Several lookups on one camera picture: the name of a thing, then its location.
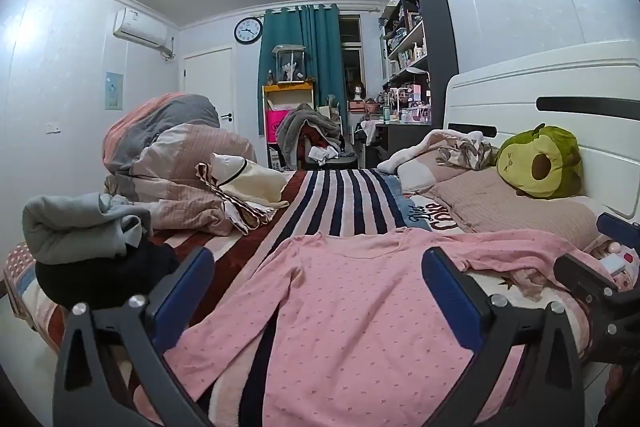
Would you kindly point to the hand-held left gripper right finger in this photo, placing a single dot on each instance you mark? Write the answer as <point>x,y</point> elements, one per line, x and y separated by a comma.
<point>452,298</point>

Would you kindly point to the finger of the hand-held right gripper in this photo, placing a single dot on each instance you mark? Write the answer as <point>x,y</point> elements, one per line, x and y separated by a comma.
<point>582,273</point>
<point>617,228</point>

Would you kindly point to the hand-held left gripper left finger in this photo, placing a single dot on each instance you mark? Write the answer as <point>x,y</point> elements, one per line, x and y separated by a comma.
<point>185,288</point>

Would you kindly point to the pink dotted long-sleeve shirt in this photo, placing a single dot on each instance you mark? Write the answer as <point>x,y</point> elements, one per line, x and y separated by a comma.
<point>350,332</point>

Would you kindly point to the grey clothes pile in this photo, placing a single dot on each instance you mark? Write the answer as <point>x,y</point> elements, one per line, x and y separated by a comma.
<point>305,122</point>

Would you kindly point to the black folded cloth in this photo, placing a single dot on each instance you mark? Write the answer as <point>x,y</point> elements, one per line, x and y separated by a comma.
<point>100,279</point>

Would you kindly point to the beige cloth with zigzag trim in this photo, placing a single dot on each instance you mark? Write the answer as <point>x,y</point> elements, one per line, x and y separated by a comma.
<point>235,213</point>

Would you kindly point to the pink ribbed pillow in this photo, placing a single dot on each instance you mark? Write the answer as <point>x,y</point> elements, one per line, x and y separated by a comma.
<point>500,212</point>

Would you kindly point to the green avocado plush toy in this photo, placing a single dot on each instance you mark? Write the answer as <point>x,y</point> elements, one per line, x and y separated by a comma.
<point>565,142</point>

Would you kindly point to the cream cloth with black trim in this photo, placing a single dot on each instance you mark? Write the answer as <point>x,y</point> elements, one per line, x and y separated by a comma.
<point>245,184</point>

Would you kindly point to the grey folded cloth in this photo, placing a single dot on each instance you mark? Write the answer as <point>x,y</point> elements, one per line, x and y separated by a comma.
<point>75,232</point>

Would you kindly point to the pink white checked pillow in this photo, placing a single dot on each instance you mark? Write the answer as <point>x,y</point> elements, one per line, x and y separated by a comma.
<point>425,174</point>

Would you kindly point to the floral patterned cloth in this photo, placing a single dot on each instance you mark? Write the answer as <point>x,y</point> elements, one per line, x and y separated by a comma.
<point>470,154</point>

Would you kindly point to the pink grey quilt pile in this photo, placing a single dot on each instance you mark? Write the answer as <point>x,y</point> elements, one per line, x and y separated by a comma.
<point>165,142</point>

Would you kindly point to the striped printed blanket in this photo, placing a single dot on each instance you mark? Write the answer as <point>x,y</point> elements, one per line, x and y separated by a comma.
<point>340,202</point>

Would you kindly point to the white fleece blanket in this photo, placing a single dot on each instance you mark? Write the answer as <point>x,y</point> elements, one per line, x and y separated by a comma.
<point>400,159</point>

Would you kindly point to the dotted bed sheet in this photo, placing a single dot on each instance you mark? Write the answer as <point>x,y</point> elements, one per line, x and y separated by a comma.
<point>20,277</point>

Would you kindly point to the white bed headboard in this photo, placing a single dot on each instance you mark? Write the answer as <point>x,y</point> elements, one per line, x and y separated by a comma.
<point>550,77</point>

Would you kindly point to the dark desk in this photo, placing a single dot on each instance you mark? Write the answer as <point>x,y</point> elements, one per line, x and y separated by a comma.
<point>395,132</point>

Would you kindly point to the black chair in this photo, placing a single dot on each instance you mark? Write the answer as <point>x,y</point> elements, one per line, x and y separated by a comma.
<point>340,162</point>

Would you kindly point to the pink box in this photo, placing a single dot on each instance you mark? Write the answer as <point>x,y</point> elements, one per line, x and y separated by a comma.
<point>277,124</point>

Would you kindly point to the white door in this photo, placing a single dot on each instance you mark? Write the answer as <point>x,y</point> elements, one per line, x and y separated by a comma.
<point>210,87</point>

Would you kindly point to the yellow shelf unit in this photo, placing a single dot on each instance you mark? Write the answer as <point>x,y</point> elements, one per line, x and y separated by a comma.
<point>287,88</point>

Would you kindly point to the mannequin head with wig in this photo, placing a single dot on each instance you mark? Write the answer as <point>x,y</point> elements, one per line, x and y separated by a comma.
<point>356,91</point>

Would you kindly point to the glass display case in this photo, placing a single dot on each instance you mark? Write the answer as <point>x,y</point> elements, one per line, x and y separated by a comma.
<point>289,64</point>

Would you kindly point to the window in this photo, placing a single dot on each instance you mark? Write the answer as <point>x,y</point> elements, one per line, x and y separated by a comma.
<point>350,57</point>

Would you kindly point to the white air conditioner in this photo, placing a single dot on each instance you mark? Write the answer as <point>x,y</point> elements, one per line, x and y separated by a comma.
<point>140,29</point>

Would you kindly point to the dark bookshelf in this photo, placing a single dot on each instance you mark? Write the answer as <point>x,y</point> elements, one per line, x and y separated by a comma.
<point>440,32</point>

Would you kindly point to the teal curtain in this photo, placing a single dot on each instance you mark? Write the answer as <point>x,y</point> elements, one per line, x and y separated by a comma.
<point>320,57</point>

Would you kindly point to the small blue wall poster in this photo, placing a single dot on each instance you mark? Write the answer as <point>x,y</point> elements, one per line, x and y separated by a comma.
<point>113,91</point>

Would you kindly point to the round black wall clock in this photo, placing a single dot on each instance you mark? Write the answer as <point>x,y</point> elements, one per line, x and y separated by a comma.
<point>248,30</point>

